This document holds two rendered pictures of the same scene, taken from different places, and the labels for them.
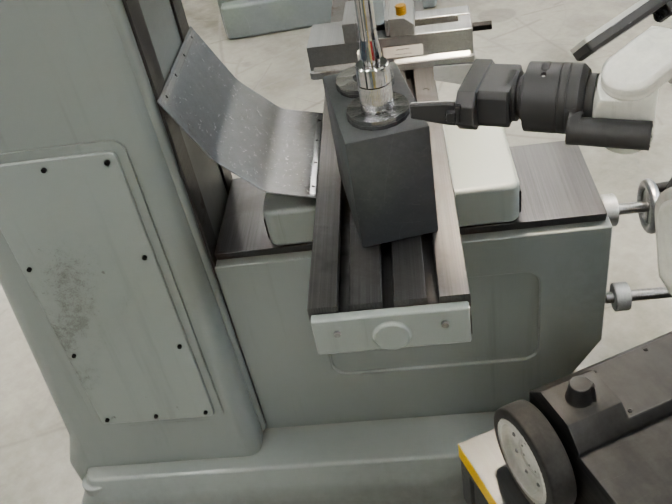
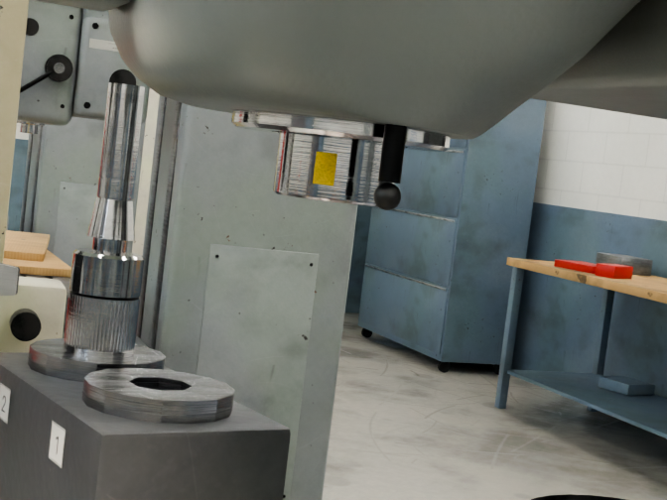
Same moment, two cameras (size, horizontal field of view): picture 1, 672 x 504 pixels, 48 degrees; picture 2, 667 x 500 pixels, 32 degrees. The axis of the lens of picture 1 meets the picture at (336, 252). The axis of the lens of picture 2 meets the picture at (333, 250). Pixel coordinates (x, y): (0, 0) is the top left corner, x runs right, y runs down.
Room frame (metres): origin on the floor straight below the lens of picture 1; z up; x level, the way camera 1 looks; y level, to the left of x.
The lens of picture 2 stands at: (1.69, -0.37, 1.29)
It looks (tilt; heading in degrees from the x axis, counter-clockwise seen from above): 4 degrees down; 148
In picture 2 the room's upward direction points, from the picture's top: 7 degrees clockwise
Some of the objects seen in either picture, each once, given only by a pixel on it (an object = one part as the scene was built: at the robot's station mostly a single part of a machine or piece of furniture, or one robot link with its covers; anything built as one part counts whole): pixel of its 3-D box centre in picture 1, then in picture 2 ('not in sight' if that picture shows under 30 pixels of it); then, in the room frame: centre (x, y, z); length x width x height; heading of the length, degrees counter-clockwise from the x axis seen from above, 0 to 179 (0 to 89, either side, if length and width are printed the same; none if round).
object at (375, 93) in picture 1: (374, 87); (103, 308); (0.95, -0.10, 1.18); 0.05 x 0.05 x 0.06
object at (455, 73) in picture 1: (456, 72); not in sight; (0.94, -0.21, 1.18); 0.06 x 0.02 x 0.03; 60
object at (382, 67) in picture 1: (372, 65); (108, 259); (0.95, -0.10, 1.21); 0.05 x 0.05 x 0.01
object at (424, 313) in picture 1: (382, 114); not in sight; (1.36, -0.15, 0.91); 1.24 x 0.23 x 0.08; 171
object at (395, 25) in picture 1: (399, 15); not in sight; (1.52, -0.23, 1.04); 0.12 x 0.06 x 0.04; 169
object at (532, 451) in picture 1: (533, 456); not in sight; (0.78, -0.27, 0.50); 0.20 x 0.05 x 0.20; 14
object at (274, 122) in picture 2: not in sight; (340, 129); (1.30, -0.14, 1.31); 0.09 x 0.09 x 0.01
